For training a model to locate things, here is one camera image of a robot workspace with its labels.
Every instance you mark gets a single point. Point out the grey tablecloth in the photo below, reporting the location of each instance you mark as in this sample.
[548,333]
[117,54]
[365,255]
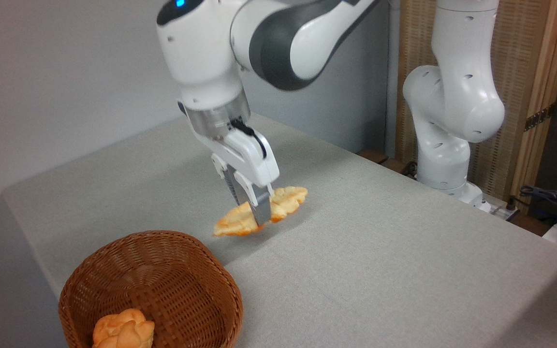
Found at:
[380,251]

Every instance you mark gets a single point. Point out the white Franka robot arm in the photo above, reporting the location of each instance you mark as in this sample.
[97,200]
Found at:
[452,96]

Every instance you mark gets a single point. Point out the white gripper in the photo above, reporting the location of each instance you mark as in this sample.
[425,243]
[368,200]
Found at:
[252,157]

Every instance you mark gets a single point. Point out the brown wooden block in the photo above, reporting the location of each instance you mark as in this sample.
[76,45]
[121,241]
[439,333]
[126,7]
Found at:
[373,155]

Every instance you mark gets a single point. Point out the round knotted bread roll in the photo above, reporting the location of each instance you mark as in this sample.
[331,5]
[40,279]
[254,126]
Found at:
[124,331]

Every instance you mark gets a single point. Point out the metal screen hinge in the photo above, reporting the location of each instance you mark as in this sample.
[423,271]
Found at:
[539,117]

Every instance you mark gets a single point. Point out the long braided bread loaf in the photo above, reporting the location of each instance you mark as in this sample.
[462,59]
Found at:
[288,199]

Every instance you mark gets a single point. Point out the brown woven wicker basket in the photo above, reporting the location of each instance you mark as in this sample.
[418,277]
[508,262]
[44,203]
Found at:
[172,270]

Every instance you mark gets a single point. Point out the wooden woven folding screen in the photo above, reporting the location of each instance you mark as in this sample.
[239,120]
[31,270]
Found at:
[515,48]

